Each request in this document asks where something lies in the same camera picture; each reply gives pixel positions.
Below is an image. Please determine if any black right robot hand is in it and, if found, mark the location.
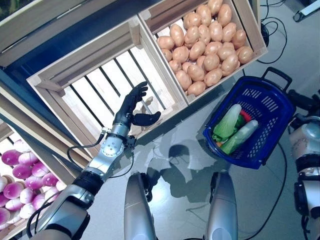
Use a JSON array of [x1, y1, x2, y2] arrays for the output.
[[286, 88, 320, 118]]

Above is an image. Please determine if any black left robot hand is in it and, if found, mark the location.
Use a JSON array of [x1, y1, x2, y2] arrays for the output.
[[112, 81, 162, 130]]

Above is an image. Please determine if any blue plastic shopping basket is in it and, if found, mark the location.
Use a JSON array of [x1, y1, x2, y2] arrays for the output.
[[202, 66, 297, 171]]

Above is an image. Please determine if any white green napa cabbage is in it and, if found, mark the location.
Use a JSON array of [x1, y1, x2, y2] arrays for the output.
[[212, 103, 243, 142], [220, 119, 260, 155]]

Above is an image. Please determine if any tan toy potato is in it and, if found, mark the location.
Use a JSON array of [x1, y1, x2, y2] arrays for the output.
[[175, 69, 193, 91], [217, 3, 233, 28], [232, 29, 247, 50], [186, 64, 205, 82], [207, 0, 223, 16], [221, 54, 241, 77], [203, 68, 223, 87], [237, 46, 254, 65], [195, 4, 212, 27], [202, 53, 220, 72], [169, 23, 185, 47], [183, 11, 202, 30], [186, 81, 206, 97], [156, 36, 175, 50]]

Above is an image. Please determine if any wooden slatted crate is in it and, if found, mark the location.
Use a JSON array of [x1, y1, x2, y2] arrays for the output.
[[26, 15, 189, 141]]

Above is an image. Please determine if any black round floor base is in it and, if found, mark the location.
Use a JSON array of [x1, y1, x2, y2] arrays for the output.
[[259, 19, 271, 45]]

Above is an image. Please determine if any wooden potato crate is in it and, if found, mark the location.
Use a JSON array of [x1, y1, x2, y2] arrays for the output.
[[138, 0, 269, 105]]

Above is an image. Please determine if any wooden display stand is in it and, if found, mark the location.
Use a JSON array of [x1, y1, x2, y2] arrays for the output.
[[0, 0, 262, 186], [0, 84, 93, 240]]

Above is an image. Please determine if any white desk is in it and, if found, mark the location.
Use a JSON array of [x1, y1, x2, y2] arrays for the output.
[[293, 0, 320, 23]]

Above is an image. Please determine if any silver left robot leg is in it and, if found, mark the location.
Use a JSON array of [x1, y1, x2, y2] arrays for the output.
[[123, 172, 157, 240]]

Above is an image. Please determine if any purple white toy onion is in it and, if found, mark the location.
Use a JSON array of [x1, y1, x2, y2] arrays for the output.
[[3, 182, 25, 200], [1, 149, 23, 166], [12, 163, 33, 180], [13, 139, 31, 153], [24, 176, 45, 191], [18, 152, 40, 166]]

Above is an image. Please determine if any wooden pumpkin crate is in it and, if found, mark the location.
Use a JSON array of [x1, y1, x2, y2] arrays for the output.
[[0, 0, 121, 67]]

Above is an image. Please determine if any wooden onion crate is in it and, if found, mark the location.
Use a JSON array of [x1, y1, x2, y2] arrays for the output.
[[0, 119, 71, 240]]

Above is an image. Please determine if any black floor cable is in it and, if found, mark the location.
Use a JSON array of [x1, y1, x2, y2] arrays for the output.
[[257, 0, 288, 65]]

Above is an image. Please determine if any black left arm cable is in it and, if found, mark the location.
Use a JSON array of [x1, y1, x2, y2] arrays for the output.
[[26, 127, 137, 238]]

